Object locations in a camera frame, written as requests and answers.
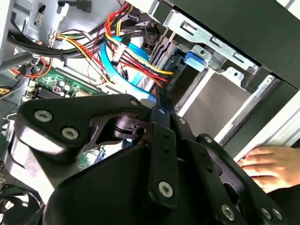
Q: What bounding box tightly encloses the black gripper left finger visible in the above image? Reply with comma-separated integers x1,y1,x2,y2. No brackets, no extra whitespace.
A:
10,88,180,210

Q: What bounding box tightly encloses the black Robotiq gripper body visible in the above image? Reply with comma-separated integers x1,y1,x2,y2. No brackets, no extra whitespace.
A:
43,140,290,225

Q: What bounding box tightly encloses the orange red disk power wire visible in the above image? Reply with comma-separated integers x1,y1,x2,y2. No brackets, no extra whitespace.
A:
103,2,175,89

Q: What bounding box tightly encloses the bare person hand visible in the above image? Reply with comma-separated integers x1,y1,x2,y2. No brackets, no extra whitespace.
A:
238,145,300,195

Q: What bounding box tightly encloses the light blue SATA wire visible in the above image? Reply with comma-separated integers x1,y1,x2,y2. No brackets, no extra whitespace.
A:
100,36,165,104

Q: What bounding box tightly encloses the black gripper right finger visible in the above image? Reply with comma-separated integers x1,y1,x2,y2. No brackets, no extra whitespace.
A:
165,91,255,225

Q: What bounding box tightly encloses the hard disk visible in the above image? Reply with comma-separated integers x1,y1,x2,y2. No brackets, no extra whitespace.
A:
164,50,261,143

